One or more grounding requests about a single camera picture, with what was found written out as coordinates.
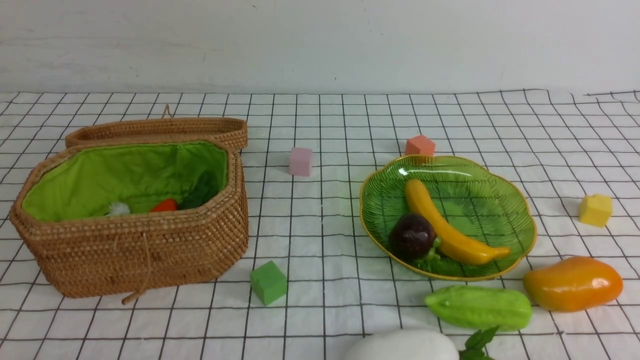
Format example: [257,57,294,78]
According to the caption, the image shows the purple toy mangosteen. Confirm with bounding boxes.
[388,212,441,261]

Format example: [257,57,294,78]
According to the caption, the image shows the orange toy carrot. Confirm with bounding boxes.
[149,170,221,213]

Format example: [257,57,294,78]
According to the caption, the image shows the yellow toy banana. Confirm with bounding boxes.
[404,178,511,265]

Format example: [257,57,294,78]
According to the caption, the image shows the white toy radish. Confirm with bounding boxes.
[343,326,499,360]

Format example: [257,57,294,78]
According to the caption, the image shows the orange yellow toy mango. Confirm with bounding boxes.
[522,256,624,313]

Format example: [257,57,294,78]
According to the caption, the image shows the pink foam cube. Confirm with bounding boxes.
[288,146,314,177]

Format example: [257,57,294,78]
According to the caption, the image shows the woven rattan basket lid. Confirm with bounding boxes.
[64,105,249,151]

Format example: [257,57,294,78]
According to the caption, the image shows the white grid tablecloth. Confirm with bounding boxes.
[0,89,640,360]

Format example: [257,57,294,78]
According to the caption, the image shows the orange foam cube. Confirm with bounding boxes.
[404,134,436,157]

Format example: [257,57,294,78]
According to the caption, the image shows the green foam cube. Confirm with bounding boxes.
[250,260,288,306]

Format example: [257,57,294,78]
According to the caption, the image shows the green glass leaf plate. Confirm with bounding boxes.
[359,155,538,281]

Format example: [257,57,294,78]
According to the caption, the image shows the white toy cauliflower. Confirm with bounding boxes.
[105,202,131,216]

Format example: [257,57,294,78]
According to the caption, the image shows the woven rattan basket green lining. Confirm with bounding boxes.
[8,136,250,306]

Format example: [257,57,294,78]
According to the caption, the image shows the yellow foam cube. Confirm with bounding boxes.
[578,193,613,228]

